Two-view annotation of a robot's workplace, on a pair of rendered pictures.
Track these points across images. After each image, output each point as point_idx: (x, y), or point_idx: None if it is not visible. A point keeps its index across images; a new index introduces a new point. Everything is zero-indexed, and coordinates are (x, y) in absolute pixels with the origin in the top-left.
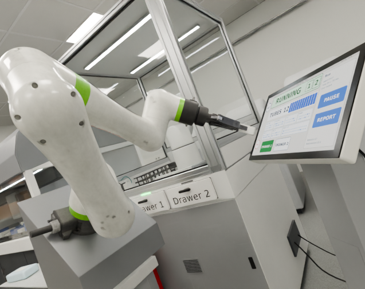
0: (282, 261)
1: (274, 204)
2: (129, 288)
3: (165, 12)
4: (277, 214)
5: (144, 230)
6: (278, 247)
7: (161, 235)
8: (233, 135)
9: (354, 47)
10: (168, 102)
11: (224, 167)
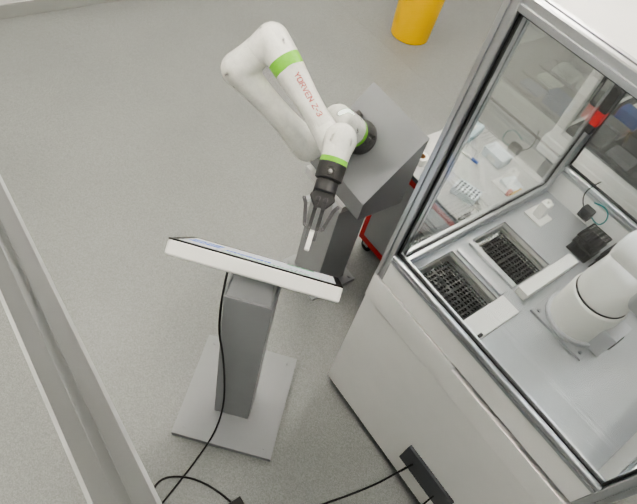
0: (375, 403)
1: (431, 428)
2: None
3: (469, 77)
4: (421, 427)
5: (352, 191)
6: (383, 401)
7: (358, 213)
8: (437, 309)
9: (182, 241)
10: (323, 143)
11: (376, 271)
